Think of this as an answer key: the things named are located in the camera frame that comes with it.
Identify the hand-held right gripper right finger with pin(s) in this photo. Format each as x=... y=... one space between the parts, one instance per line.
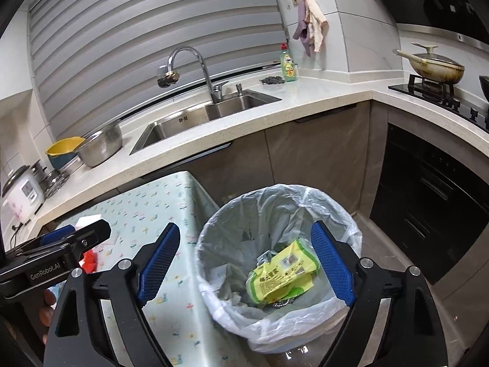
x=332 y=263

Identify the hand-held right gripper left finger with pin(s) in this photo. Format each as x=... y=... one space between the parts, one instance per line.
x=160 y=263

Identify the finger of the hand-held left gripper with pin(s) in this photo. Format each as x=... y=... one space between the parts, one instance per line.
x=91 y=233
x=57 y=235

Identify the white foam sponge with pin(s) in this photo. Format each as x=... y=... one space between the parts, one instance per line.
x=87 y=221

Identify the plastic lined trash bin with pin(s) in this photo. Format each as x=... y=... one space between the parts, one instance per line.
x=237 y=214

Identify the person's left hand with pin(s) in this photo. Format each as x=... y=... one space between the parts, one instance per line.
x=47 y=307

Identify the small red wrapper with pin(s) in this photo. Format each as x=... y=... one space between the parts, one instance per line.
x=89 y=262

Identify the white rice cooker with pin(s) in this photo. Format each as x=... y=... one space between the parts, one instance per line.
x=26 y=195

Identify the stacked steel pots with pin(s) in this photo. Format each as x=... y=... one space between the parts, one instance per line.
x=51 y=183

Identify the floral print tablecloth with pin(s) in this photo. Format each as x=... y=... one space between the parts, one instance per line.
x=152 y=206

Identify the yellow snack packet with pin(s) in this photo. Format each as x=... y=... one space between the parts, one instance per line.
x=275 y=279

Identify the silver foil wrapper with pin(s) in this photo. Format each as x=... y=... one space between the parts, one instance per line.
x=267 y=257

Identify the crumpled white tissue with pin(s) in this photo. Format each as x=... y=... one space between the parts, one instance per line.
x=229 y=286

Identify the yellow and blue basin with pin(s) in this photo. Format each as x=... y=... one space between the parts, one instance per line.
x=63 y=147

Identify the stainless steel colander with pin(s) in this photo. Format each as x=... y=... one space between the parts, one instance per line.
x=101 y=145

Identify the brown base cabinet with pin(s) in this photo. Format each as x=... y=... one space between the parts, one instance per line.
x=317 y=153

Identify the black built-in oven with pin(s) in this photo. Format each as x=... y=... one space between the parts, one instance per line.
x=428 y=198

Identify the stainless steel sink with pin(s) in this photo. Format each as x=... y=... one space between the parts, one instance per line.
x=229 y=105

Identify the steel sink knob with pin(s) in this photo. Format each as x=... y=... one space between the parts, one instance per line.
x=240 y=90

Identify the steel wool scrubber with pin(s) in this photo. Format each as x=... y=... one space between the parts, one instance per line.
x=272 y=80

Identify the black gas stove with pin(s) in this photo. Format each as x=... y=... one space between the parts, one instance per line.
x=420 y=91

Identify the green dish soap bottle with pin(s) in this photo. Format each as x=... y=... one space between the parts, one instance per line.
x=289 y=68

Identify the chrome kitchen faucet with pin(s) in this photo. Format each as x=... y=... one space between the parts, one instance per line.
x=202 y=65

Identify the grey window blinds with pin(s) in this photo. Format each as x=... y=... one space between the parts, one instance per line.
x=133 y=26

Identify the beige pot with lid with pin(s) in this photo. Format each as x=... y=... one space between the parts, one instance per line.
x=439 y=75

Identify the glass wok lid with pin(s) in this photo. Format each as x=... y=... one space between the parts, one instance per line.
x=435 y=61

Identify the dark pot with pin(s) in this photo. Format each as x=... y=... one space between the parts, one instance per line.
x=484 y=88

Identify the purple hanging cloth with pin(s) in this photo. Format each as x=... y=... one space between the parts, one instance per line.
x=301 y=26

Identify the cream hanging cloth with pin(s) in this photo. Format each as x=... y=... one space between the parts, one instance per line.
x=317 y=19

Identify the black range hood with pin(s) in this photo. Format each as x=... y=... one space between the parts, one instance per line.
x=420 y=0

